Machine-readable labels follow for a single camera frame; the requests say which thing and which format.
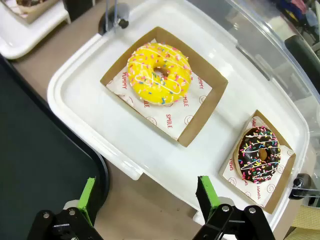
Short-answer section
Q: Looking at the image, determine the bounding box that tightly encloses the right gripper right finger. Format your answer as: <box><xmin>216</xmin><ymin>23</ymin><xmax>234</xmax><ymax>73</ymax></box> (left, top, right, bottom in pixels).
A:
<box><xmin>192</xmin><ymin>175</ymin><xmax>276</xmax><ymax>240</ymax></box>

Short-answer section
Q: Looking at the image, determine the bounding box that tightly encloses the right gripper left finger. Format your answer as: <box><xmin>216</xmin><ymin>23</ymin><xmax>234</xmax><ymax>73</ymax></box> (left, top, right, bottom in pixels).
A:
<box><xmin>26</xmin><ymin>176</ymin><xmax>105</xmax><ymax>240</ymax></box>

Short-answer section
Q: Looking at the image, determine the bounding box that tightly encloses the brown cardboard donut tray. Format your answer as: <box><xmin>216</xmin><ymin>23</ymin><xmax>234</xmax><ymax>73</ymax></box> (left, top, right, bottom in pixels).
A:
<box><xmin>218</xmin><ymin>109</ymin><xmax>297</xmax><ymax>215</ymax></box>
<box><xmin>4</xmin><ymin>0</ymin><xmax>61</xmax><ymax>25</ymax></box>
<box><xmin>99</xmin><ymin>26</ymin><xmax>229</xmax><ymax>148</ymax></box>

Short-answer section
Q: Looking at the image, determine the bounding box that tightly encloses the chocolate nut topped donut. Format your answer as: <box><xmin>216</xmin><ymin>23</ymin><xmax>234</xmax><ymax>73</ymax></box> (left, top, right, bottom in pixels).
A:
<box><xmin>16</xmin><ymin>0</ymin><xmax>48</xmax><ymax>7</ymax></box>

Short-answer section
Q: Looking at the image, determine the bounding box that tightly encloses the chocolate rainbow sprinkled donut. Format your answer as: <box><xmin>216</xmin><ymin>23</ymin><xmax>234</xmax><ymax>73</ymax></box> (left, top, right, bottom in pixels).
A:
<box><xmin>233</xmin><ymin>125</ymin><xmax>282</xmax><ymax>185</ymax></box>

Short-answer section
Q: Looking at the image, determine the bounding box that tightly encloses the black serving tray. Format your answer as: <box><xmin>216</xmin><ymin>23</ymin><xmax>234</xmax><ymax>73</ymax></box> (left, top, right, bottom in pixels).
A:
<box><xmin>0</xmin><ymin>53</ymin><xmax>110</xmax><ymax>240</ymax></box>

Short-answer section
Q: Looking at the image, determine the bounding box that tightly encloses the yellow sprinkled donut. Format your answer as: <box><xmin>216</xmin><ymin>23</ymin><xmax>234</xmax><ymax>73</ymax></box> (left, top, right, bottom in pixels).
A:
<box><xmin>126</xmin><ymin>42</ymin><xmax>193</xmax><ymax>106</ymax></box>

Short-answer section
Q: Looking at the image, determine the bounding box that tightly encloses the white printed paper liner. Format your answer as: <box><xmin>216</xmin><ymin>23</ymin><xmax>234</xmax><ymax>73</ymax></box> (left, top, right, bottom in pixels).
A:
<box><xmin>106</xmin><ymin>38</ymin><xmax>213</xmax><ymax>141</ymax></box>
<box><xmin>221</xmin><ymin>116</ymin><xmax>295</xmax><ymax>208</ymax></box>

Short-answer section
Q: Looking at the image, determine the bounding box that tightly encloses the white display case base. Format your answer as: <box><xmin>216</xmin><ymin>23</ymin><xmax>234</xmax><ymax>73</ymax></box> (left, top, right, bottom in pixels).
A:
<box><xmin>46</xmin><ymin>0</ymin><xmax>311</xmax><ymax>233</ymax></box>
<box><xmin>0</xmin><ymin>0</ymin><xmax>70</xmax><ymax>60</ymax></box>

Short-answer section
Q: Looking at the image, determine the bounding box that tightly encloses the black lid hinge knob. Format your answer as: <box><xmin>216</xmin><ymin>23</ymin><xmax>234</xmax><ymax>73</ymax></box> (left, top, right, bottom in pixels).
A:
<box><xmin>98</xmin><ymin>3</ymin><xmax>131</xmax><ymax>36</ymax></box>
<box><xmin>288</xmin><ymin>173</ymin><xmax>320</xmax><ymax>201</ymax></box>

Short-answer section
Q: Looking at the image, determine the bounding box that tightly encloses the clear display case lid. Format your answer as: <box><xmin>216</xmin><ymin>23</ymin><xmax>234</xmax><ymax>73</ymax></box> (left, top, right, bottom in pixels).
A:
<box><xmin>184</xmin><ymin>0</ymin><xmax>320</xmax><ymax>141</ymax></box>

